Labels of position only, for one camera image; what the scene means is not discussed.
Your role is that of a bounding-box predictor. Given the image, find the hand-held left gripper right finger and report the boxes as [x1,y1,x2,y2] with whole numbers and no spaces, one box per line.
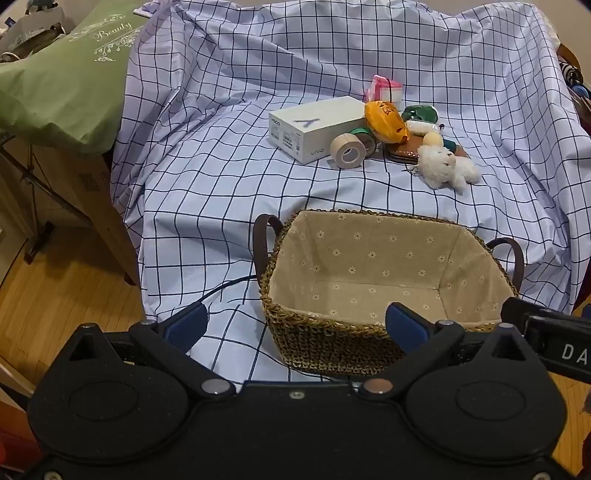
[358,302,539,402]

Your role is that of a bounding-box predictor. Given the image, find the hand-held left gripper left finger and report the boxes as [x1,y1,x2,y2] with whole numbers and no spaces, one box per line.
[60,302,237,400]

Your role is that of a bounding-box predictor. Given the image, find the woven basket with fabric lining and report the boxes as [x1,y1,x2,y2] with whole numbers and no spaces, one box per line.
[252,209,525,377]

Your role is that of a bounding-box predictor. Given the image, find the white plush bear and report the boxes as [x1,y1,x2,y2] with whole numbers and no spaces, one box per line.
[406,144,482,193]

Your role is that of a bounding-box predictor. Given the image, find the beige tape roll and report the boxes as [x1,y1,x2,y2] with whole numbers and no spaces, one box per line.
[329,133,366,169]

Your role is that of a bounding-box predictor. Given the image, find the teal cylinder with beige egg tip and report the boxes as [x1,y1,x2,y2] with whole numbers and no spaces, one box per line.
[422,131,458,153]

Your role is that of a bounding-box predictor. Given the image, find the orange drawstring pouch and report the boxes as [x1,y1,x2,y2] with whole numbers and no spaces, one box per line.
[364,100,410,145]

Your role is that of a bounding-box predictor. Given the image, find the green and white plush toy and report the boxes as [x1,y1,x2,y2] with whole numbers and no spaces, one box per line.
[401,104,438,123]

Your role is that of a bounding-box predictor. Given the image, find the pink and white cloth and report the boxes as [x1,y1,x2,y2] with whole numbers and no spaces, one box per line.
[363,75,403,105]

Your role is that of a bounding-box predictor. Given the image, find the brown leather case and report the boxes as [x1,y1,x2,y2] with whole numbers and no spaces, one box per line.
[381,134,472,164]

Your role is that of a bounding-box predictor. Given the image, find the white checked cloth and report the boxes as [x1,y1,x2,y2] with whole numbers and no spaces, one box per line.
[108,0,591,384]

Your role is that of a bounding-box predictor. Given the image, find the green tape roll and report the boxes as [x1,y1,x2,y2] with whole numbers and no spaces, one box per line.
[348,127,378,156]

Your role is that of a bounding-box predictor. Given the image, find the white cardboard box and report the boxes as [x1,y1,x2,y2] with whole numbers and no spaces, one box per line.
[269,96,371,165]

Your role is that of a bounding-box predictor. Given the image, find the green printed pillow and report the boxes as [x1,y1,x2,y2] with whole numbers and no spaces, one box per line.
[0,0,154,158]

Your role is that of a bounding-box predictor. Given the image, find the black cable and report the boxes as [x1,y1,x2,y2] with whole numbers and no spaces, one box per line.
[185,274,259,311]

